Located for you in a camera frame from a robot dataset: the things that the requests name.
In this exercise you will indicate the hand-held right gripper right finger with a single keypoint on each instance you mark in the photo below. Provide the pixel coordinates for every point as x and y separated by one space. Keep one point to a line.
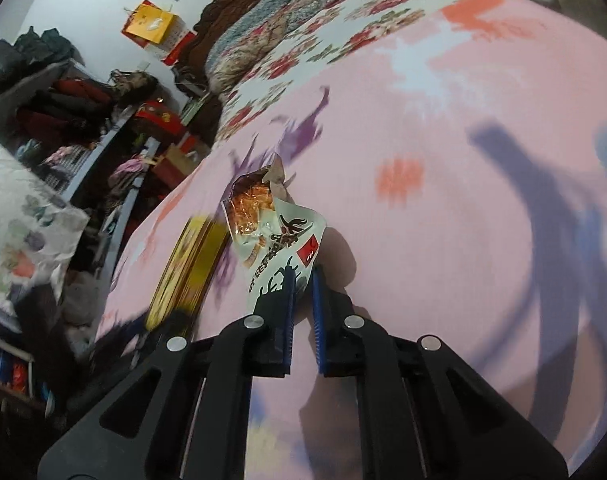
319 320

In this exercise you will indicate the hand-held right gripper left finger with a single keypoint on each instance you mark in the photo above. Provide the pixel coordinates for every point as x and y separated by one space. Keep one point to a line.
287 310

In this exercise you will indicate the white printed snack bag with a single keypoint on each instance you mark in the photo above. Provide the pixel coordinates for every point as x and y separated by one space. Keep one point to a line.
278 240

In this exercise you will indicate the yellow brown cardboard box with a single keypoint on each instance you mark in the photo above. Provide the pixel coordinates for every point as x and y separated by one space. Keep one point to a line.
183 280

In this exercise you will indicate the pink flowered bed sheet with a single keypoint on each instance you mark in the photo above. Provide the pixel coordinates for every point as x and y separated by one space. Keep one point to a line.
433 260

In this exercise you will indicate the brown paper bag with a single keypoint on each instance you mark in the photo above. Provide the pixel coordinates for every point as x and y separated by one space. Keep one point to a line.
176 165

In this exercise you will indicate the grey shelf unit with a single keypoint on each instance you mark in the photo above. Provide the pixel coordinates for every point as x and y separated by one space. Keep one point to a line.
93 155

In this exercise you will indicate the white floral quilt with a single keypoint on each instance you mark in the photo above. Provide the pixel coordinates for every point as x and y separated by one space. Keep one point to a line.
343 45

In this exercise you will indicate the brown handbag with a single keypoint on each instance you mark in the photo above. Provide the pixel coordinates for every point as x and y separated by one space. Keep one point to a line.
133 85

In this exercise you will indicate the patchwork floral quilt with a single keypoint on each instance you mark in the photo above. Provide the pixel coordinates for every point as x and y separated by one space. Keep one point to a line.
263 15

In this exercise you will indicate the dark red clothes pile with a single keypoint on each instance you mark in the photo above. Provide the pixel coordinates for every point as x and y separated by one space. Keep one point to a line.
58 105

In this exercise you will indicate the yellow gift bag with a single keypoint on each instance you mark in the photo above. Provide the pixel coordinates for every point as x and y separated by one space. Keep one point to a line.
151 22

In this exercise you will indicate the black bags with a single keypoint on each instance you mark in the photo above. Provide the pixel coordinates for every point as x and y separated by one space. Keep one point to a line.
13 57

